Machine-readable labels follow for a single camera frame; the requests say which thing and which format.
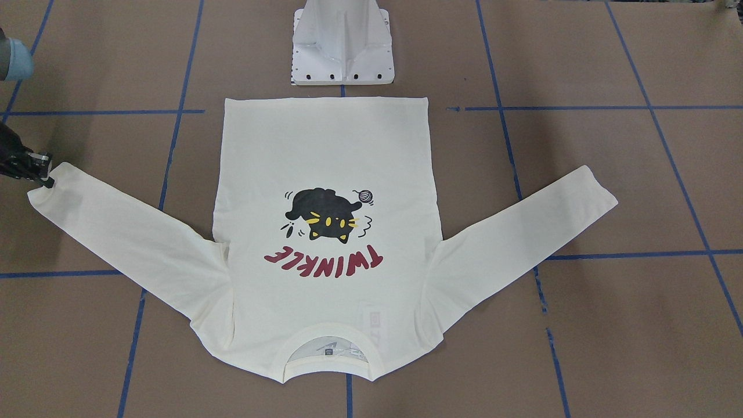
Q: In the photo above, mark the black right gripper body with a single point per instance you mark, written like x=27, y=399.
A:
x=11, y=155

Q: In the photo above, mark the cream long-sleeve cat shirt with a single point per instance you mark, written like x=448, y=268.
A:
x=327, y=252

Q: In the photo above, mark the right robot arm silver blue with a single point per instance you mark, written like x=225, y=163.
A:
x=16, y=62

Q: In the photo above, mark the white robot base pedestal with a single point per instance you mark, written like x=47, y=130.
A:
x=342, y=43

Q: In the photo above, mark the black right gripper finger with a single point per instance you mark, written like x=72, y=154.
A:
x=46, y=182

